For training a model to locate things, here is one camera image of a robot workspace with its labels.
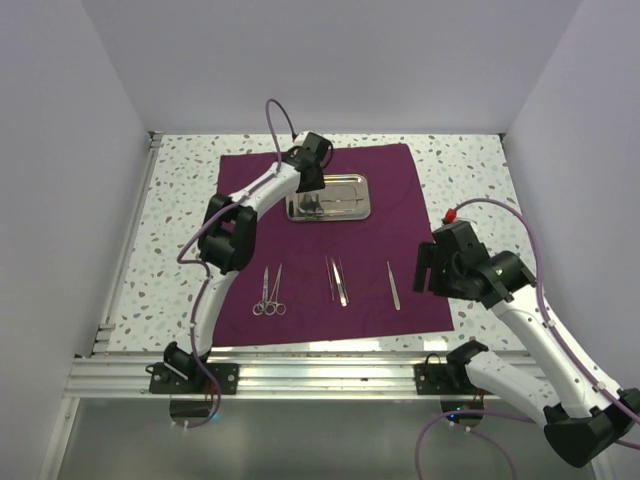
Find steel scalpel handle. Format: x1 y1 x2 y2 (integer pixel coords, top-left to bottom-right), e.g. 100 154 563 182
386 261 401 311

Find steel wide tweezers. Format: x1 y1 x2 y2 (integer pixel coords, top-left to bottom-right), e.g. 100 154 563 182
331 259 349 307

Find steel forceps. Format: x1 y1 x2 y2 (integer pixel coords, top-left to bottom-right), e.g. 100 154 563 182
325 255 335 302

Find purple surgical cloth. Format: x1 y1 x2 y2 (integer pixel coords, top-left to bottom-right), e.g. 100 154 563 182
213 144 453 347

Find steel ring-handled hemostat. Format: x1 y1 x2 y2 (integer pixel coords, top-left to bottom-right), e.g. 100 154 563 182
265 265 286 316

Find steel ring-handled scissors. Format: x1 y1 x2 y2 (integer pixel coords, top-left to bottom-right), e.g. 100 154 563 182
252 267 271 316

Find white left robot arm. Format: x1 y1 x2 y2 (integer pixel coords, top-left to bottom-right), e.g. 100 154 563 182
164 131 333 393

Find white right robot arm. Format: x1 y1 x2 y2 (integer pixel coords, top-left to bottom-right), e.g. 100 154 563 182
413 220 639 468

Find steel instruments in tray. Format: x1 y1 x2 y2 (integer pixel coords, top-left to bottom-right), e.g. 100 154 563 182
296 192 363 219

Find steel instrument tray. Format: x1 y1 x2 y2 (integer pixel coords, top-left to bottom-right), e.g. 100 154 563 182
285 174 371 223

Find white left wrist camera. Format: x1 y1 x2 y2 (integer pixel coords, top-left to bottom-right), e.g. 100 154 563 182
293 131 312 146

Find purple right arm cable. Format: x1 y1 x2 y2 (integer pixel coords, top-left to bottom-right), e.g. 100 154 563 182
414 198 640 480

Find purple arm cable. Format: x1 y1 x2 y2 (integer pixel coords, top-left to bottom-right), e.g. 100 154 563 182
414 198 640 480
169 98 297 430

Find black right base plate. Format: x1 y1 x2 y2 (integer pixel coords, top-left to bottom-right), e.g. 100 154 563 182
413 354 480 396

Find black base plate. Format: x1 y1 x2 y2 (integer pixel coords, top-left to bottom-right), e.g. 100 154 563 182
145 362 240 395
413 354 480 396

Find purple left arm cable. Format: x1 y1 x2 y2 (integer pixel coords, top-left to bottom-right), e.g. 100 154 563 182
169 98 297 430

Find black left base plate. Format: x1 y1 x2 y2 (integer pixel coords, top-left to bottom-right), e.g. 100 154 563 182
145 362 240 395

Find aluminium front rail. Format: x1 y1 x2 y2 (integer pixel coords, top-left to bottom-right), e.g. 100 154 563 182
63 350 445 401

